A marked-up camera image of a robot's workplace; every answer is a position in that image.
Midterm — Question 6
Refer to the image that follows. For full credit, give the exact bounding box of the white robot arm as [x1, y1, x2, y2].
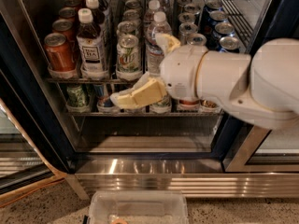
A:
[110, 34, 299, 130]

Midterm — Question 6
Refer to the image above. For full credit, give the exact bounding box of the top wire shelf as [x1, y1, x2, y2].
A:
[46, 77, 136, 85]

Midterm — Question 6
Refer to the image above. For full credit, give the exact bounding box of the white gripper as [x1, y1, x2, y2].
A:
[110, 33, 208, 109]

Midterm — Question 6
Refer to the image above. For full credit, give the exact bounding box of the green can lower shelf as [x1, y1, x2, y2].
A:
[66, 84, 89, 107]

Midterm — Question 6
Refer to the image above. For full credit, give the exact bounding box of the front clear water bottle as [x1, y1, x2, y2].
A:
[146, 11, 172, 76]

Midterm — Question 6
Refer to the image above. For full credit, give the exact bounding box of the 7up can shelf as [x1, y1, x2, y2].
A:
[117, 35, 141, 73]
[152, 94, 171, 107]

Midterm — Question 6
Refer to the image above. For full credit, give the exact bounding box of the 7up can top shelf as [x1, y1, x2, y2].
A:
[117, 35, 141, 73]

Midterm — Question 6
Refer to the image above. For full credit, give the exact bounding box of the wire shelf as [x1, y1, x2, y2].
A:
[66, 108, 224, 117]
[46, 77, 136, 85]

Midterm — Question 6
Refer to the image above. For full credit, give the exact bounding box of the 7up can lower shelf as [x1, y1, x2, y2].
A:
[152, 94, 171, 107]

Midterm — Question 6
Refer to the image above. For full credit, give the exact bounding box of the blue pepsi can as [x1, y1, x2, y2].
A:
[209, 22, 235, 49]
[218, 36, 239, 53]
[204, 10, 228, 35]

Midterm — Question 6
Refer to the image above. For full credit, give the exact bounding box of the red coca-cola can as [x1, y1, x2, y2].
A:
[178, 100, 199, 106]

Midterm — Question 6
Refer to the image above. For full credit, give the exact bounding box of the blue can lower shelf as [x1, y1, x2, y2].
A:
[93, 84, 114, 107]

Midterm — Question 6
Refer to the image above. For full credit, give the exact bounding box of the front blue pepsi can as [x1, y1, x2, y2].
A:
[218, 36, 239, 53]

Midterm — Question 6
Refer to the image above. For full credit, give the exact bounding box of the orange soda can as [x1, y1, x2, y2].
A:
[52, 19, 76, 42]
[44, 33, 76, 72]
[59, 7, 76, 22]

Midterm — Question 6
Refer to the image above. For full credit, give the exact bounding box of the gold brown can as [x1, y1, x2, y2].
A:
[201, 100, 217, 108]

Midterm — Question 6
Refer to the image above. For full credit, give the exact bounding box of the glass fridge door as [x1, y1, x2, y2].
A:
[223, 0, 299, 173]

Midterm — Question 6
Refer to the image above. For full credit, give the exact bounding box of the silver energy drink can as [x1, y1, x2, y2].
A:
[187, 33, 206, 46]
[178, 22, 198, 45]

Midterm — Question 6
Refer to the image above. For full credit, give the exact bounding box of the lower wire shelf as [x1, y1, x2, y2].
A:
[66, 108, 224, 117]

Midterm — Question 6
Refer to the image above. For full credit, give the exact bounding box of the front tea bottle white cap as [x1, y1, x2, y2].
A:
[77, 8, 107, 73]

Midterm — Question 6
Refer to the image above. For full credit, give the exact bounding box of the front orange soda can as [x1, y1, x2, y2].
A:
[44, 33, 76, 72]

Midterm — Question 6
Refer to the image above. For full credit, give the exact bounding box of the clear plastic bin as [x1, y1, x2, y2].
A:
[86, 190, 189, 224]

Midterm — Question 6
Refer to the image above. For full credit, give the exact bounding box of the front silver energy drink can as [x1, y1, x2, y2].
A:
[187, 33, 206, 46]

